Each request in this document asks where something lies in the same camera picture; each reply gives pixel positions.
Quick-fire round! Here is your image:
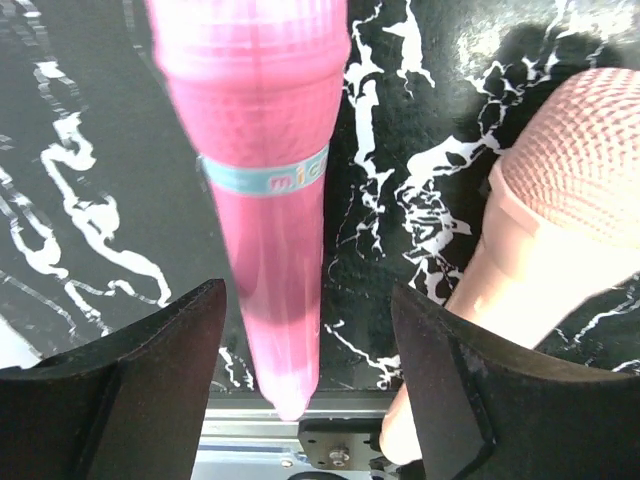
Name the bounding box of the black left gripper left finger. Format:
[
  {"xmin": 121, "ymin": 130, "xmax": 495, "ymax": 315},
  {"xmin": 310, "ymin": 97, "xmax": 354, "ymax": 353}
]
[{"xmin": 1, "ymin": 279, "xmax": 227, "ymax": 479}]

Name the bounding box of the pink toy microphone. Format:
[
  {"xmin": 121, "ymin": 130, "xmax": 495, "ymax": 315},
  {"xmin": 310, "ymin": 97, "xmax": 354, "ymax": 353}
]
[{"xmin": 147, "ymin": 1, "xmax": 351, "ymax": 421}]

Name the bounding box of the aluminium rail frame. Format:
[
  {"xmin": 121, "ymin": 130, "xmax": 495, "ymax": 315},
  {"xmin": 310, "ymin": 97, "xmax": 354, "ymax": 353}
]
[{"xmin": 192, "ymin": 391, "xmax": 421, "ymax": 479}]

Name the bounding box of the peach toy microphone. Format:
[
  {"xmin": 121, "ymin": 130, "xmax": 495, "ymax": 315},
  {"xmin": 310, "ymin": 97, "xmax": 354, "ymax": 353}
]
[{"xmin": 380, "ymin": 68, "xmax": 639, "ymax": 465}]

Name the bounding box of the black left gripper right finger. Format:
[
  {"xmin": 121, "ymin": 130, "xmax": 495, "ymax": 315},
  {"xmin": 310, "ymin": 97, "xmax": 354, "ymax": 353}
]
[{"xmin": 391, "ymin": 285, "xmax": 639, "ymax": 479}]

